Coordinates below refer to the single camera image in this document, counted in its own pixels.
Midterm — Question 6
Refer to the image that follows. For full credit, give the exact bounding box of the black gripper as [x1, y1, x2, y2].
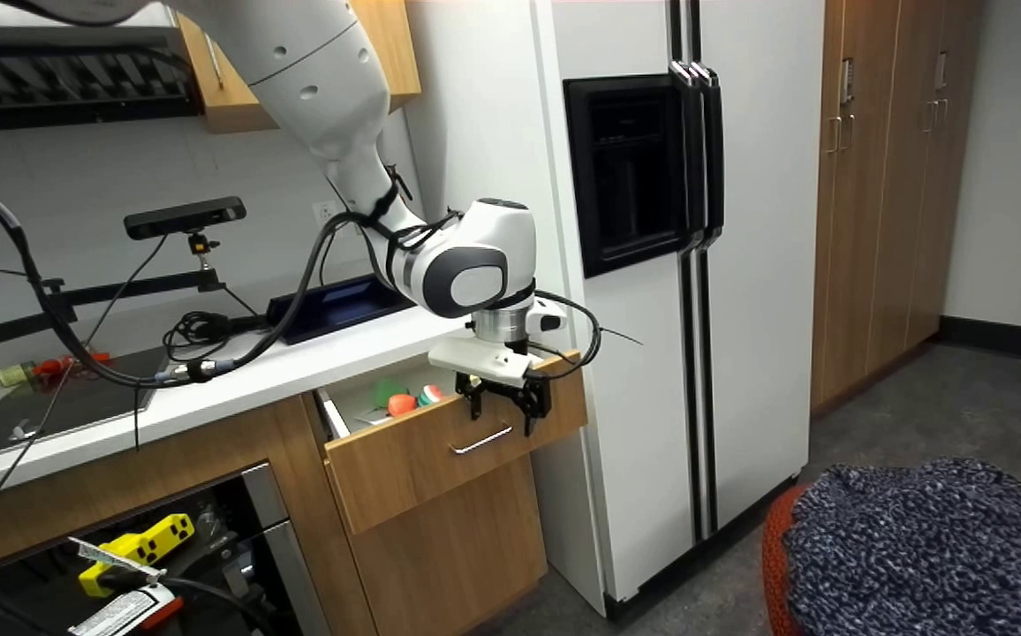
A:
[455, 369, 559, 437]

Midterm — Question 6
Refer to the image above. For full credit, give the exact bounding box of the wooden drawer with metal handle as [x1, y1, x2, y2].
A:
[316, 349, 592, 541]

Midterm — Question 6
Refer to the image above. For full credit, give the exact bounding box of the green toy in drawer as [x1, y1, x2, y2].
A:
[369, 376, 409, 409]

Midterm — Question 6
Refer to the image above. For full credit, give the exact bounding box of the wooden counter cabinet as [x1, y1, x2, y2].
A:
[0, 392, 554, 636]

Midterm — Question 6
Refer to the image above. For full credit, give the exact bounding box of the dark blue tray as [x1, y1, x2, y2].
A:
[265, 274, 414, 346]

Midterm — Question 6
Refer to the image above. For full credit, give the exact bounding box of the silver appliance panel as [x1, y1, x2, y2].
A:
[236, 459, 331, 636]

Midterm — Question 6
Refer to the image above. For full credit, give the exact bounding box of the white double-door refrigerator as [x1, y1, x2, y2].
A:
[400, 0, 827, 623]

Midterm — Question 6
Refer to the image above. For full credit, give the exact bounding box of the red office chair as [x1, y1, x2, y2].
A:
[758, 349, 1021, 636]

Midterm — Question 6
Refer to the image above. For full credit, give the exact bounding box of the yellow tool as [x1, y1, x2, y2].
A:
[73, 508, 203, 599]

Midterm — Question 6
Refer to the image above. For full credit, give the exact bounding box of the tall wooden cabinet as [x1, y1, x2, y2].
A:
[809, 0, 990, 416]

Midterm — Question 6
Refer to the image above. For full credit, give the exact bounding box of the white label with red print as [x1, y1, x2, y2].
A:
[70, 578, 186, 636]

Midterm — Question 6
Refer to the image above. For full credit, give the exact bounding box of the red toy with green end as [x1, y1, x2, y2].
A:
[0, 349, 117, 392]

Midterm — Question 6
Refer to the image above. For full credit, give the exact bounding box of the dark speckled round seat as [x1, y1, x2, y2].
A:
[784, 454, 1021, 636]

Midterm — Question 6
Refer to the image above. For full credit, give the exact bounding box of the black range hood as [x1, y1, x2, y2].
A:
[0, 27, 210, 135]

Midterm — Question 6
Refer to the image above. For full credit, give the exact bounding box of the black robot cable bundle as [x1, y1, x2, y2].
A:
[0, 157, 400, 395]

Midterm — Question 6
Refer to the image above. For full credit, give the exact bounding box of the coiled black cable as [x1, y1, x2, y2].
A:
[162, 308, 243, 362]

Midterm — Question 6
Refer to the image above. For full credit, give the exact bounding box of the black stereo camera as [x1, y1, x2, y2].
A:
[121, 193, 250, 245]

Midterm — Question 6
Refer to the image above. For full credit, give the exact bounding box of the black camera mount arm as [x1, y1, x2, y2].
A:
[0, 230, 229, 359]

